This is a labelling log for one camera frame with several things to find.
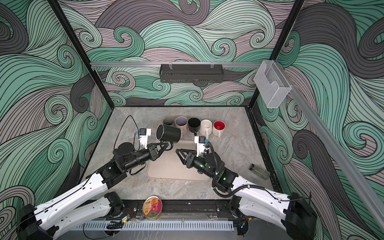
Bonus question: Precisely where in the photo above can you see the aluminium rail wall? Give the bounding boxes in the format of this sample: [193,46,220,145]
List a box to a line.
[90,61,262,69]
[276,62,384,230]

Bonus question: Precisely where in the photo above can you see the small clear bottle black cap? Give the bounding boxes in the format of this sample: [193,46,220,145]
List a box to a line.
[249,164,270,180]

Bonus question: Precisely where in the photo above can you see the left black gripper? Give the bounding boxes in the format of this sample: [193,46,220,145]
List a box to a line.
[123,142,167,173]

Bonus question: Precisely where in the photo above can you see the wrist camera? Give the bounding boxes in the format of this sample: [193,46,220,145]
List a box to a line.
[195,136,209,157]
[138,128,152,149]

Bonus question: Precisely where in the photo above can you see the white slotted cable duct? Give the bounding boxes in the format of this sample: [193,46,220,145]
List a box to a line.
[71,220,235,232]

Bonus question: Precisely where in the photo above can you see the grey upside-down mug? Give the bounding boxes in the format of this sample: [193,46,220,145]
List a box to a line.
[163,117,175,126]

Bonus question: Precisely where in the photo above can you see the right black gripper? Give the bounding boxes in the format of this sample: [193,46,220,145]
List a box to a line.
[178,148,218,180]

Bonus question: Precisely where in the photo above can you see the clear acrylic wall holder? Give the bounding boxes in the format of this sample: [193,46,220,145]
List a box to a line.
[254,61,292,109]

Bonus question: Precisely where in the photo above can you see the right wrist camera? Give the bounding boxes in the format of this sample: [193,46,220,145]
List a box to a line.
[195,136,209,157]

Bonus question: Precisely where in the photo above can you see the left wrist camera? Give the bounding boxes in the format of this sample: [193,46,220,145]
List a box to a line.
[138,128,152,149]

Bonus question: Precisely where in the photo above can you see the cream mug red inside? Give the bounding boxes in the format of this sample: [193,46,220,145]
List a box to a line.
[212,121,226,138]

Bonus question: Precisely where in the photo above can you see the black wall shelf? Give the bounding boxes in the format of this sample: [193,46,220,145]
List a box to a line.
[160,65,224,83]

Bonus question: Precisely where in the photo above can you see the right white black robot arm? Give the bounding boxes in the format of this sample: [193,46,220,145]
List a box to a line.
[176,149,318,240]

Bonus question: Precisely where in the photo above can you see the aluminium rail right wall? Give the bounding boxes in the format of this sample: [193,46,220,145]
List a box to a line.
[276,62,384,230]

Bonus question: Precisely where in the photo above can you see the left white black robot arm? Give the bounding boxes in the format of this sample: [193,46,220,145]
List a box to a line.
[16,141,173,240]

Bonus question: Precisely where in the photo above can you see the black speckled upside-down mug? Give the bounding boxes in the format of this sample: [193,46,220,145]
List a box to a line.
[156,124,182,151]

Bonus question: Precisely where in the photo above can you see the round colourful tin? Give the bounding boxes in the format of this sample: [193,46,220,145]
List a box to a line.
[143,196,163,220]

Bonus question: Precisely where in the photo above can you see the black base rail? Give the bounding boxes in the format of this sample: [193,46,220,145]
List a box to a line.
[119,198,271,218]

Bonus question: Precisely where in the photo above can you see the pink upside-down mug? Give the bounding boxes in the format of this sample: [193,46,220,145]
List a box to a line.
[175,116,189,137]

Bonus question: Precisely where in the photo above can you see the aluminium rail back wall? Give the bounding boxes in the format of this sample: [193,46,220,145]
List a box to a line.
[90,61,262,69]

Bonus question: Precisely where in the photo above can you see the black mug white base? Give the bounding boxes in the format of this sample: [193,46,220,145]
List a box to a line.
[188,118,201,136]

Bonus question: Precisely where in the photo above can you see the beige rectangular tray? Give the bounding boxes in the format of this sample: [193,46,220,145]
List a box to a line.
[147,140,209,182]

